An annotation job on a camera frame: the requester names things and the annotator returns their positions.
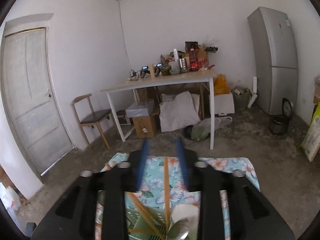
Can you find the wooden chopstick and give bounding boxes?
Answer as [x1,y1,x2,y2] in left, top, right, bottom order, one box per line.
[126,192,163,226]
[164,157,170,231]

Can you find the white plastic bag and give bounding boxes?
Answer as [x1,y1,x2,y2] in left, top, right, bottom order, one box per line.
[191,116,233,141]

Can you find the brown cardboard box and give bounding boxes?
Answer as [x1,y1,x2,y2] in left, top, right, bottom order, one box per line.
[132,115,157,139]

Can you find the white sack under desk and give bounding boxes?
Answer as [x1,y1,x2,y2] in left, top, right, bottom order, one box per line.
[159,91,201,132]

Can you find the floral blue tablecloth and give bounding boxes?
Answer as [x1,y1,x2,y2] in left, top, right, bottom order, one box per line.
[95,152,260,239]

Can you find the white cardboard box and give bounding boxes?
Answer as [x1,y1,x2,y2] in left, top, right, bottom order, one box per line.
[214,93,235,116]

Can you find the mint green utensil basket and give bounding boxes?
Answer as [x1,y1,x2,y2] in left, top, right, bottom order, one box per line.
[126,203,171,239]

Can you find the wooden chair black seat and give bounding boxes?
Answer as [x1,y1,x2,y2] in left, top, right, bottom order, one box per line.
[71,94,115,149]

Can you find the yellow plastic bag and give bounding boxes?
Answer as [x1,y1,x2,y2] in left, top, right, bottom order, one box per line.
[213,74,230,96]

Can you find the metal cup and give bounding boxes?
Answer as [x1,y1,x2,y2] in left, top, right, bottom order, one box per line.
[179,58,188,72]

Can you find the cola bottle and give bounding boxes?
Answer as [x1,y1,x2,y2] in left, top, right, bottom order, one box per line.
[189,47,197,72]

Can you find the black rice cooker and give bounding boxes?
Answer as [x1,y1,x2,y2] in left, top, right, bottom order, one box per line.
[268,98,293,135]

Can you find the silver refrigerator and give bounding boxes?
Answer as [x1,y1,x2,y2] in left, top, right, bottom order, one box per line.
[247,7,298,115]

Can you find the rice bag yellow green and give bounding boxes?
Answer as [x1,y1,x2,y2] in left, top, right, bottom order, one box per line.
[301,103,320,162]

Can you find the white wooden door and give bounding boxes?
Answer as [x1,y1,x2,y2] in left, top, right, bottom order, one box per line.
[2,28,73,175]

